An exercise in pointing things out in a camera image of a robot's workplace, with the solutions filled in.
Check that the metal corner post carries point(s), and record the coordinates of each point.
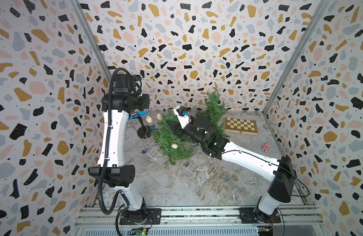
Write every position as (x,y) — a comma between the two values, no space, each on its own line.
(90,38)
(318,14)

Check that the wooden chess board box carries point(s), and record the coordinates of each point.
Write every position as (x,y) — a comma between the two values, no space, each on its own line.
(241,126)

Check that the green right christmas tree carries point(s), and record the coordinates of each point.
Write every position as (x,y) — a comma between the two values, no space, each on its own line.
(215,110)

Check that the blue toy microphone on stand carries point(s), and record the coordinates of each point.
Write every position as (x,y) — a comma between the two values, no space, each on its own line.
(144,131)

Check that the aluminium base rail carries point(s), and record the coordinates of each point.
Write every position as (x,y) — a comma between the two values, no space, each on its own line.
(289,220)

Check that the pink pig toy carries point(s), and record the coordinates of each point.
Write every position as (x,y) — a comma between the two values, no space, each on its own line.
(266,147)

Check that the green left christmas tree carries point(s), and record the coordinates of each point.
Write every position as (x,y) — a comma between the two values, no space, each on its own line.
(174,148)

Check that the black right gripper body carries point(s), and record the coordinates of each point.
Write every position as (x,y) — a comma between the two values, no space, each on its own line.
(183,131)

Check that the green christmas tree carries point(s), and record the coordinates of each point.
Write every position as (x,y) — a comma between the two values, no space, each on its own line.
(215,110)
(174,148)

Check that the metal right corner post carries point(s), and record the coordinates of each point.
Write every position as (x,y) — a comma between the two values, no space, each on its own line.
(318,14)

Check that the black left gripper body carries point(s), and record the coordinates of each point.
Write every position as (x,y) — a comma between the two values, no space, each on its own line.
(142,102)

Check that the metal left corner post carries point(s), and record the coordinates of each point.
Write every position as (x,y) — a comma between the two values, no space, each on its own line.
(90,38)

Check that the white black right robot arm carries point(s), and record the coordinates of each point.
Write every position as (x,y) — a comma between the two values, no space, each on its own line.
(279,172)

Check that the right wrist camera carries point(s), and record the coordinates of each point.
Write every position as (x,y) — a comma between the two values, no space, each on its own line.
(181,113)

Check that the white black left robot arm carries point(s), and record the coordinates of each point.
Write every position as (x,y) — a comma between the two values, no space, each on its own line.
(115,178)

